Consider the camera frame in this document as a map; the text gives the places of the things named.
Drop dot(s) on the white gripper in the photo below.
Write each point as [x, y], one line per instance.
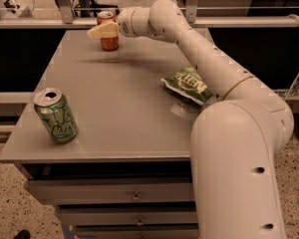
[124, 23]

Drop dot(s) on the red coke can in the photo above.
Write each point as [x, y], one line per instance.
[108, 43]

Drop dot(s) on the green soda can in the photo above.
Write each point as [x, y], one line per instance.
[53, 109]

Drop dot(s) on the bottom grey drawer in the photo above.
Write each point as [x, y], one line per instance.
[180, 231]

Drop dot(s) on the grey drawer cabinet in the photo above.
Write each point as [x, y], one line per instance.
[129, 125]

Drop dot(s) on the grey drawer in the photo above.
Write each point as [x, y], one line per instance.
[134, 215]
[180, 231]
[111, 191]

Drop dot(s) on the metal railing frame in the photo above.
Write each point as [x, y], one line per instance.
[64, 18]

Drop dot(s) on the green chip bag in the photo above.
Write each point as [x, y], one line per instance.
[188, 83]

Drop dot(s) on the middle grey drawer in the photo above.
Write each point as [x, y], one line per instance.
[134, 215]

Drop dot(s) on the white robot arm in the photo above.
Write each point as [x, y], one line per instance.
[233, 141]

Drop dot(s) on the top grey drawer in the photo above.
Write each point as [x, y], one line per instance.
[111, 191]

